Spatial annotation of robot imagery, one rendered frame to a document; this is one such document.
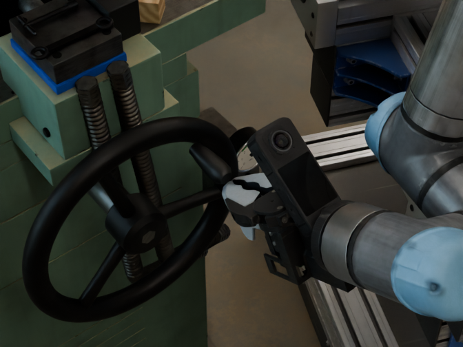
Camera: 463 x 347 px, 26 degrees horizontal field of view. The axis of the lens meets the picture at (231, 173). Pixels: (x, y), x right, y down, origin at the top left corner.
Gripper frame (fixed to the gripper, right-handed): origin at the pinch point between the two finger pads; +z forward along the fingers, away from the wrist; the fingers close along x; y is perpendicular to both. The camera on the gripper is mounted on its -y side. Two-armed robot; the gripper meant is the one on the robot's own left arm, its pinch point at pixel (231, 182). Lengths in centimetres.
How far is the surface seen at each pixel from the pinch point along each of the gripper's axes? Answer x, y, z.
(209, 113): 19.5, 6.5, 39.7
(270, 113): 67, 39, 107
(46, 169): -14.6, -6.9, 13.5
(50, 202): -18.5, -7.0, 3.1
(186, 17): 11.4, -13.9, 19.4
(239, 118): 60, 37, 110
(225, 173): -1.0, -2.1, -1.7
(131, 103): -4.1, -10.7, 8.4
